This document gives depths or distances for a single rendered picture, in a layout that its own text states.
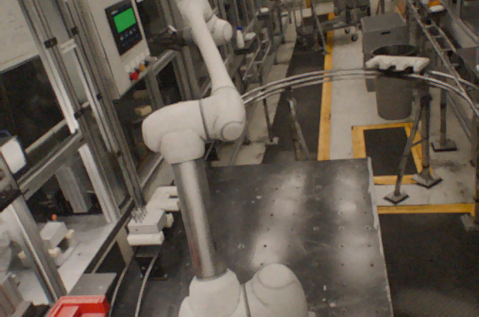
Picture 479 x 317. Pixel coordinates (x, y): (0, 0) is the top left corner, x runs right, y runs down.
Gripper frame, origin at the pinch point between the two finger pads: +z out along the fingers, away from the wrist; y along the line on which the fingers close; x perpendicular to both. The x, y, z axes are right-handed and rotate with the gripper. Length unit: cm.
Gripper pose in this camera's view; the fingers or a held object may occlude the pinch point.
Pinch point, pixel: (155, 41)
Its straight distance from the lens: 209.4
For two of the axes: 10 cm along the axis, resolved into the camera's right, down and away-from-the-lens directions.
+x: 4.4, -6.9, 5.8
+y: 3.8, 7.3, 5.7
